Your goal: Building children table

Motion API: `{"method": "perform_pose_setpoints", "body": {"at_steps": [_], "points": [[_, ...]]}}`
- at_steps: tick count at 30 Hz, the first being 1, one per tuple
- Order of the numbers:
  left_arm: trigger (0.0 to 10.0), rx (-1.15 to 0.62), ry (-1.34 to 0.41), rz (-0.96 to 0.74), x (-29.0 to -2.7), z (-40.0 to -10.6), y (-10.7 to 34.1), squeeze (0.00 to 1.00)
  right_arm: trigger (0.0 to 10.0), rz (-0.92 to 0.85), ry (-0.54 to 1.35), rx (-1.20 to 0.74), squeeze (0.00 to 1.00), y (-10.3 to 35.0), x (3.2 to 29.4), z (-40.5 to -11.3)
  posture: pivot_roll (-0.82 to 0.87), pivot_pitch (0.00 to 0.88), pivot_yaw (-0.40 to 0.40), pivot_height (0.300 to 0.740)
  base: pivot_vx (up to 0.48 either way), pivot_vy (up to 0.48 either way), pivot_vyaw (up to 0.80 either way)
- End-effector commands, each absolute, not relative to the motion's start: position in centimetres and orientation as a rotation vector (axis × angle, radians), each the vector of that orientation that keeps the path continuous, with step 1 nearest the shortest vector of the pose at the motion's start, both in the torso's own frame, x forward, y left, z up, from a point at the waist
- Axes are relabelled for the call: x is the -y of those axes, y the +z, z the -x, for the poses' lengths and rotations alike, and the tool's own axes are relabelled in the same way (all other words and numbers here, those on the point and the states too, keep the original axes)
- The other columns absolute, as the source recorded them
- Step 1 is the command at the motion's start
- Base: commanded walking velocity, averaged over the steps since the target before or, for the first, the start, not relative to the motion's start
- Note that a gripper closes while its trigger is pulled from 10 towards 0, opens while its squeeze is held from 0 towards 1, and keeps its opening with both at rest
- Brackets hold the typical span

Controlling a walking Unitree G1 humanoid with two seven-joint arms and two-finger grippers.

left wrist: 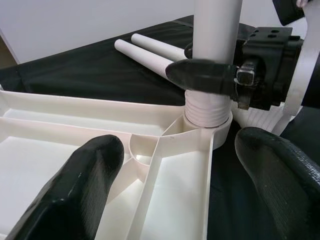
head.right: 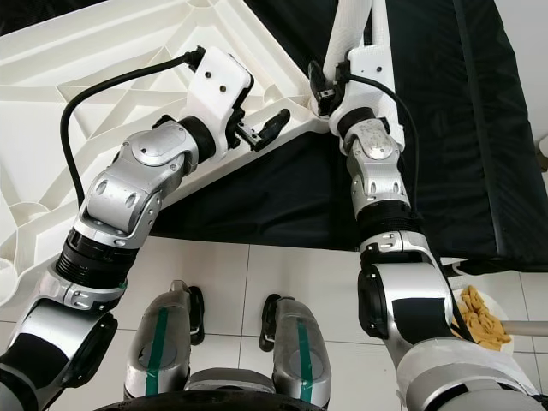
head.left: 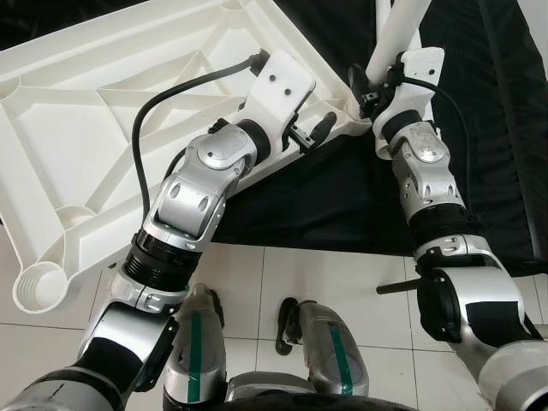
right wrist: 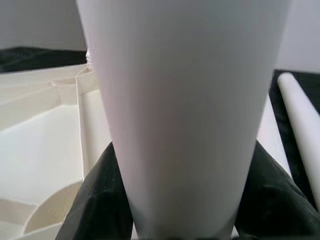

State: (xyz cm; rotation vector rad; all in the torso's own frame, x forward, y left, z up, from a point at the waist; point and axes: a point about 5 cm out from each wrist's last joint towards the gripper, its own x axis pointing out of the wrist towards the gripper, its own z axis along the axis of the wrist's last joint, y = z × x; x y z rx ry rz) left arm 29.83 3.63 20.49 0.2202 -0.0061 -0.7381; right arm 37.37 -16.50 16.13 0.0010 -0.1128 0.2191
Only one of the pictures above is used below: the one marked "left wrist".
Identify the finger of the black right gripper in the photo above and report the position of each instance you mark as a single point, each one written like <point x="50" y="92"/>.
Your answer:
<point x="200" y="75"/>
<point x="189" y="51"/>

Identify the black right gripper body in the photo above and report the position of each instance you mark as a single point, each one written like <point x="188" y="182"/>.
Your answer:
<point x="272" y="62"/>

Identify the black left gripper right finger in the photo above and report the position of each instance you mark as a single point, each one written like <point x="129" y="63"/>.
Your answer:
<point x="287" y="190"/>

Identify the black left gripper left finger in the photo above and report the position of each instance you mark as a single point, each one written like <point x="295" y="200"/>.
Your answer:
<point x="75" y="195"/>

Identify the white plastic table leg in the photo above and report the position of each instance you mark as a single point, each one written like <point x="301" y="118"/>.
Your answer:
<point x="155" y="45"/>
<point x="215" y="25"/>
<point x="140" y="55"/>

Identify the white plastic children table top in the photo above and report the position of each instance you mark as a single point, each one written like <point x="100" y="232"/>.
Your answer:
<point x="62" y="120"/>

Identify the black table cloth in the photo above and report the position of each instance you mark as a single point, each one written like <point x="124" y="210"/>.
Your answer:
<point x="75" y="75"/>

